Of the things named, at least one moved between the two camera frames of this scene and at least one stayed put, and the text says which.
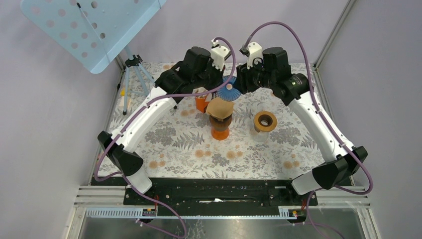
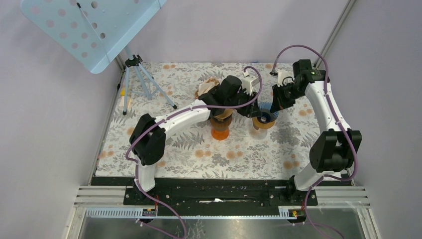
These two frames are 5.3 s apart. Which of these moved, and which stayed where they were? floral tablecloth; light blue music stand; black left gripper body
Moved: black left gripper body
Stayed: floral tablecloth; light blue music stand
